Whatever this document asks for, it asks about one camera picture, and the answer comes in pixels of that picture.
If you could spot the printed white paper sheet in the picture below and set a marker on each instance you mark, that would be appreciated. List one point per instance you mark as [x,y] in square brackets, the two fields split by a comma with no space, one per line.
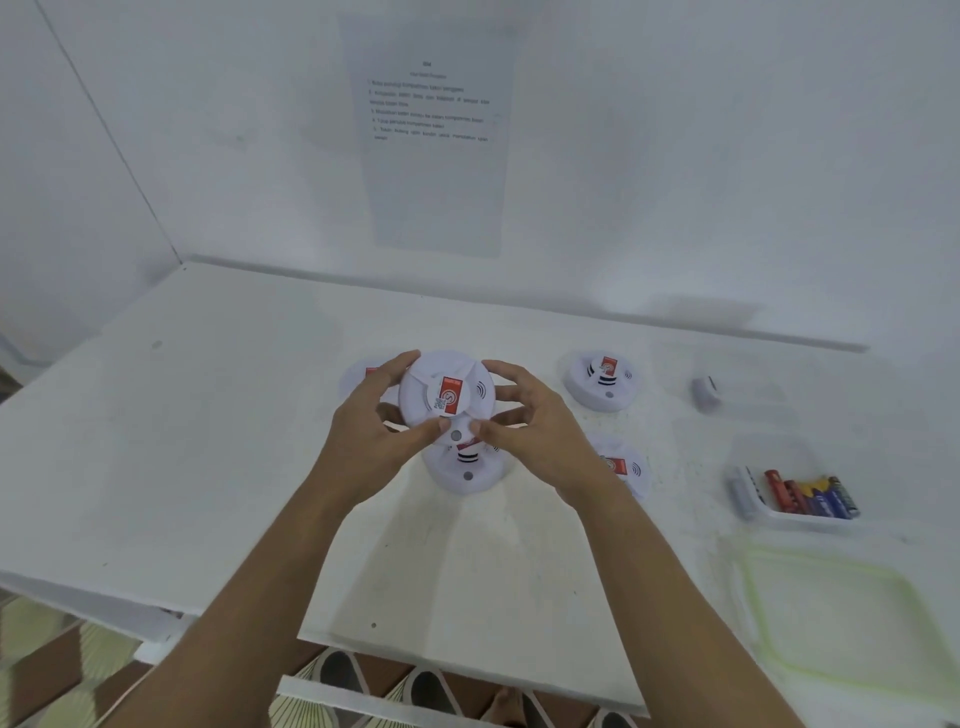
[435,195]

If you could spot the person's right forearm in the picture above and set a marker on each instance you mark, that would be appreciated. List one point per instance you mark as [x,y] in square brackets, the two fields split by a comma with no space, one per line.
[675,622]

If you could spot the white round smoke detector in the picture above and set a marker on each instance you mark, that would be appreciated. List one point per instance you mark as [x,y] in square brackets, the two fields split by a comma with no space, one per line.
[351,379]
[600,397]
[420,382]
[465,480]
[634,461]

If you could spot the white metal table frame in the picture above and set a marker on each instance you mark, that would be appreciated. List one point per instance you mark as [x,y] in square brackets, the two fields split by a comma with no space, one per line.
[75,604]

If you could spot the clear battery container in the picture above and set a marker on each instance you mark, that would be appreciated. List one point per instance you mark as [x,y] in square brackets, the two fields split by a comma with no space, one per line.
[750,375]

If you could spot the person's left hand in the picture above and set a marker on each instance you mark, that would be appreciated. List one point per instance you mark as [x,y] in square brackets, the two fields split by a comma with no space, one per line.
[360,450]

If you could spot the large clear plastic container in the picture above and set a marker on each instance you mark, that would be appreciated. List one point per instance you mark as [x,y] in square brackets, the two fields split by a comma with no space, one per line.
[787,457]

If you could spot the person's right hand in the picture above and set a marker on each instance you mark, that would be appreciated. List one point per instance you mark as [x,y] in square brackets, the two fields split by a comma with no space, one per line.
[555,450]

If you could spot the person's left forearm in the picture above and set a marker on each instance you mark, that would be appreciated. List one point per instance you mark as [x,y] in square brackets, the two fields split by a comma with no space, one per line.
[225,615]

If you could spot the large green-rimmed clear lid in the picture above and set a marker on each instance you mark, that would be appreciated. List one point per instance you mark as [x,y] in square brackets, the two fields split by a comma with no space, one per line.
[832,615]

